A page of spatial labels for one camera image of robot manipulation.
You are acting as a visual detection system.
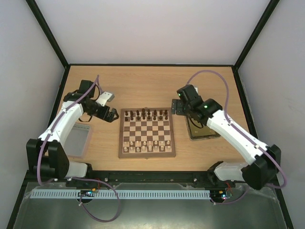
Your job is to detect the gold tin with pieces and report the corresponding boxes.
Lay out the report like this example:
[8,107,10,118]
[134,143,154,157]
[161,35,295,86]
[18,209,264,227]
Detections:
[185,117,220,141]

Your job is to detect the wooden chess board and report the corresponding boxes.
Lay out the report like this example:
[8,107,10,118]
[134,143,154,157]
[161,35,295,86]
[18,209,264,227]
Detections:
[118,107,176,159]

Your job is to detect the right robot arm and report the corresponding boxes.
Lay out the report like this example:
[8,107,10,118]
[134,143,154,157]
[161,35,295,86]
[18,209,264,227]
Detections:
[177,84,281,190]

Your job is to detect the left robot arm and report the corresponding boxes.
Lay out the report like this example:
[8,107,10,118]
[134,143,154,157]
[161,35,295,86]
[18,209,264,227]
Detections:
[26,78,119,186]

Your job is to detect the silver tin lid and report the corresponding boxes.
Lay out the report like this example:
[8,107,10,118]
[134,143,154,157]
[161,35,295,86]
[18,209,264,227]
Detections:
[64,124,92,158]

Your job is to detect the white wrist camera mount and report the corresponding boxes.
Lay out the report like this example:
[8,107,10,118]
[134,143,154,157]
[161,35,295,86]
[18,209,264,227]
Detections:
[96,92,115,106]

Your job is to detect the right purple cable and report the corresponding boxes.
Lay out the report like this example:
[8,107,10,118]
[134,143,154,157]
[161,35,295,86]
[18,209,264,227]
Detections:
[185,70,288,206]

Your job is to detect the black frame rail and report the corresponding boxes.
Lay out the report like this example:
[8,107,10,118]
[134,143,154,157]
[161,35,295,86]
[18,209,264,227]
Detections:
[25,169,277,188]

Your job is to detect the grey slotted cable duct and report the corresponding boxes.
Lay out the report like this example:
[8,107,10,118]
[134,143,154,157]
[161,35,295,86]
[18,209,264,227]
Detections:
[30,189,210,200]

